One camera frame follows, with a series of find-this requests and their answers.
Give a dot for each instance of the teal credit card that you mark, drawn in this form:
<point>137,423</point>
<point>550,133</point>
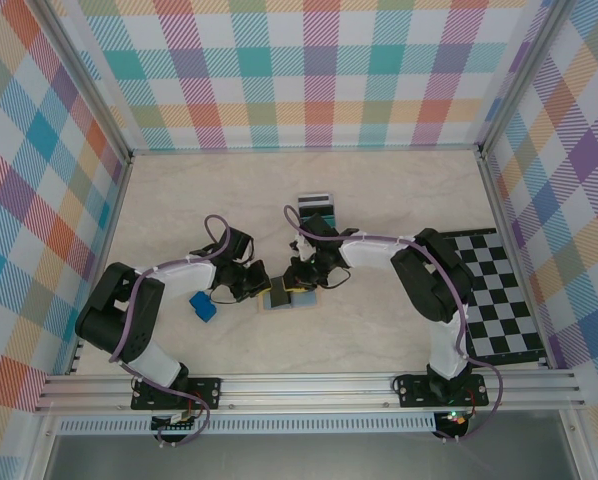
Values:
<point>331,220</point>

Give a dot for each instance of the blue plastic block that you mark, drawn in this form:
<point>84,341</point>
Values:
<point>204,307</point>

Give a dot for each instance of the aluminium frame post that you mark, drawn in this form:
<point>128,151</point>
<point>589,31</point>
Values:
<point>521,75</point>
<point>88,80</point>

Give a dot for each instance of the black white checkerboard board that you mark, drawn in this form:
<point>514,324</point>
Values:
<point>504,310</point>

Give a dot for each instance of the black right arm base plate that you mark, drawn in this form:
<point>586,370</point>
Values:
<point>414,390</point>

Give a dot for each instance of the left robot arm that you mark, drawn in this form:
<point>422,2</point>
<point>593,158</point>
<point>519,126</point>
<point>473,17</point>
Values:
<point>179,277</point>

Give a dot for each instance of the clear acrylic card stand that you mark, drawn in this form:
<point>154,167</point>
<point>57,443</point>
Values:
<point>316,205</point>

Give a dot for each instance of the small green circuit board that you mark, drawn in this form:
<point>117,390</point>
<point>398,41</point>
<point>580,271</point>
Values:
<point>176,424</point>

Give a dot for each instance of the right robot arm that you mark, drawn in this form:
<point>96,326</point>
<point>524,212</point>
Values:
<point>374,255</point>

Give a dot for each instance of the grey metal panel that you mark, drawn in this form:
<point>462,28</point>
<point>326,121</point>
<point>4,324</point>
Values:
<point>304,457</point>

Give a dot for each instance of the aluminium mounting rail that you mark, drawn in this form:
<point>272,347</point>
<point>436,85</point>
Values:
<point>304,390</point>

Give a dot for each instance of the circuit board with lit LEDs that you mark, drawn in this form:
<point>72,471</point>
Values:
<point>456,419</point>

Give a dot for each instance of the shiny silver card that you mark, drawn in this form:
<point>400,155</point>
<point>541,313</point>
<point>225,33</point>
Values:
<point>316,196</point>

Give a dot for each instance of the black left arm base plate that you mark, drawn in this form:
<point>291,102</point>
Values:
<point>204,392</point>

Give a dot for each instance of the black striped card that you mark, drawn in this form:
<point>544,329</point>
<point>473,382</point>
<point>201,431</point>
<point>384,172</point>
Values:
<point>316,206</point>

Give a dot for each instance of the aluminium frame rail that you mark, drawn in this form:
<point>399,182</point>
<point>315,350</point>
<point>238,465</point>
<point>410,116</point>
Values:
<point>106,225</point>
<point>304,149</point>
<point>499,200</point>

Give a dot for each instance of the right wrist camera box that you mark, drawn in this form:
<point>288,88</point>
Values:
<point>300,246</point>

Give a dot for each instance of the dark grey card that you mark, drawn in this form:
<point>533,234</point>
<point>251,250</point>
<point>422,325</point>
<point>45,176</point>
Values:
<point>280,298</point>

